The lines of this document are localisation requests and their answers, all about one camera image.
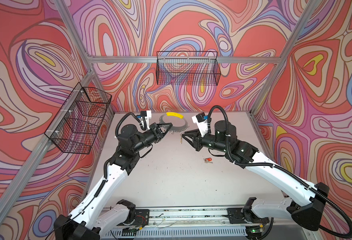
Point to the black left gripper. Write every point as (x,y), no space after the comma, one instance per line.
(156,133)

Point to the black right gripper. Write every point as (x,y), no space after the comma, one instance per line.
(197,143)

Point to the grey keyring with yellow grip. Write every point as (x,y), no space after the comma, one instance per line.
(178,121)

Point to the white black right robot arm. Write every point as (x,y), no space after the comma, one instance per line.
(303,205)

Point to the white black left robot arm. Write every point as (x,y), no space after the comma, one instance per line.
(110,183)

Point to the key with red tag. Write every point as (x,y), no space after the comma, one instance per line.
(208,160)

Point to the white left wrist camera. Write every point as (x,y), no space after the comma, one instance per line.
(145,117)

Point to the black wire basket back wall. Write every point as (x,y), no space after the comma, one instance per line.
(191,68)

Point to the black wire basket wall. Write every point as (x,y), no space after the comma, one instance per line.
(191,68)
(76,132)

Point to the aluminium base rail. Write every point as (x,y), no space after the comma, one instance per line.
(190,223)

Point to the black wire basket left wall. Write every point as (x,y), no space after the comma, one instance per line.
(76,132)

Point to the aluminium frame extrusion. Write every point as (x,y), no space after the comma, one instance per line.
(112,46)

